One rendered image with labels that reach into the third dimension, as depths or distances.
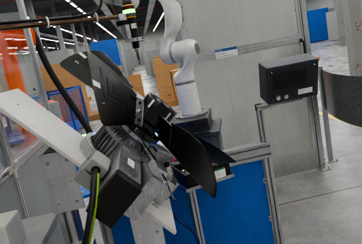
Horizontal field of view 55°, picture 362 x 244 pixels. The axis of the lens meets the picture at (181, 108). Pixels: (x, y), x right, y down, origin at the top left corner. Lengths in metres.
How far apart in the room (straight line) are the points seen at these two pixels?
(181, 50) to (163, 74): 6.94
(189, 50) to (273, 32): 1.54
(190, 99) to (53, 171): 0.98
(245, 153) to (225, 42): 1.59
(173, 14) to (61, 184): 1.14
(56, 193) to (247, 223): 1.06
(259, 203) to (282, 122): 1.61
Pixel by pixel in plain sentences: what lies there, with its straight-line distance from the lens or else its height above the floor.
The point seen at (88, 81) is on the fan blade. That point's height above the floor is 1.34.
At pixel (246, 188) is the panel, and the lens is 1.85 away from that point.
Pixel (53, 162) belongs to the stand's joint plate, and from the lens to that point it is 1.18.
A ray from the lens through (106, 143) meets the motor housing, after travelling 1.14.
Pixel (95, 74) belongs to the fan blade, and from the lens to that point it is 0.94.
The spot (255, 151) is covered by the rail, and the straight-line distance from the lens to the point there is 1.78.
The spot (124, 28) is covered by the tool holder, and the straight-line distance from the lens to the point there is 1.26.
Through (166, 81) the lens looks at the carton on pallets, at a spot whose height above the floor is 0.64.
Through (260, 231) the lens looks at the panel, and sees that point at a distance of 1.97.
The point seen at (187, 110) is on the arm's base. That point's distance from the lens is 1.94.
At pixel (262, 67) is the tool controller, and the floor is 1.23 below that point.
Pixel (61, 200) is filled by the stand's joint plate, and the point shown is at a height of 0.99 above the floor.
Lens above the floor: 1.39
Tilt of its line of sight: 10 degrees down
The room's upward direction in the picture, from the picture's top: 11 degrees counter-clockwise
